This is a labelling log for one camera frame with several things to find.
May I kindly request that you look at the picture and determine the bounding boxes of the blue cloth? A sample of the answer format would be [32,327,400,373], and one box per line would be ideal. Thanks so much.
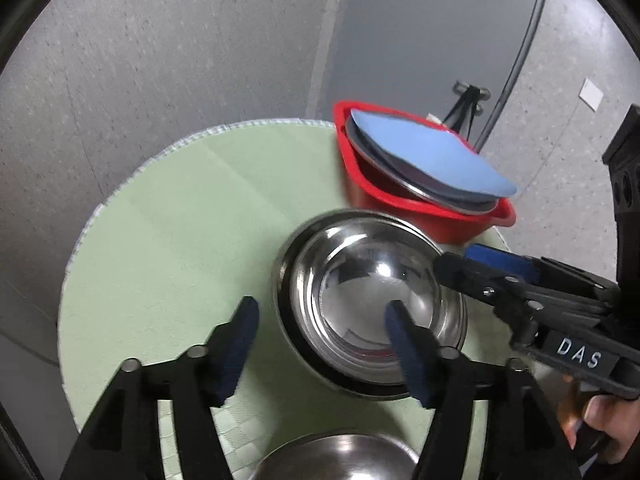
[350,108,519,199]

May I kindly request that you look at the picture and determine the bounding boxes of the black stand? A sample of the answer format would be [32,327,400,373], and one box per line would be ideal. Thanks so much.
[442,80,492,142]

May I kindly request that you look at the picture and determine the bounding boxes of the red plastic basin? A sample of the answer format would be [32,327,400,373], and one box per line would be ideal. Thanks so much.
[333,101,517,245]

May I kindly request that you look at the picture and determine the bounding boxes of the light green table mat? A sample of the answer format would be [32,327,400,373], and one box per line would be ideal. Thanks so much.
[57,119,512,480]

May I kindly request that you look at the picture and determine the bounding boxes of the grey panel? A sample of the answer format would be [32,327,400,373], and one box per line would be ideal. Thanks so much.
[306,0,552,153]

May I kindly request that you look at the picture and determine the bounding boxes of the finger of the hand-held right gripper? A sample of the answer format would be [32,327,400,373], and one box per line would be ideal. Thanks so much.
[464,243,618,301]
[433,252,543,333]

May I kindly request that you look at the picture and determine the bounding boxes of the stainless steel bowl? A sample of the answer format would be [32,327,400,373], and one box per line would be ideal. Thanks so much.
[289,216,469,367]
[272,210,443,402]
[247,432,421,480]

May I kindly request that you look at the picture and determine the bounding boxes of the stainless steel plate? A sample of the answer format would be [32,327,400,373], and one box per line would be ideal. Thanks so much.
[347,119,502,216]

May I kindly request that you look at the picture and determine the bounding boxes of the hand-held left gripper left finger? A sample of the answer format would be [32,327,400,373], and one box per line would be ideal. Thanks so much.
[60,296,260,480]

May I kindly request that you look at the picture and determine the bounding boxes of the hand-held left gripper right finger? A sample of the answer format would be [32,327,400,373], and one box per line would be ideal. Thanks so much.
[384,300,581,480]

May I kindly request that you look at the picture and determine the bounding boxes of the white paper scrap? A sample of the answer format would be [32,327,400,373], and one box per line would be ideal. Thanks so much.
[579,80,605,111]

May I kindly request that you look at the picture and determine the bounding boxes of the person's right hand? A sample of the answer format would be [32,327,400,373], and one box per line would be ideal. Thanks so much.
[559,374,640,466]

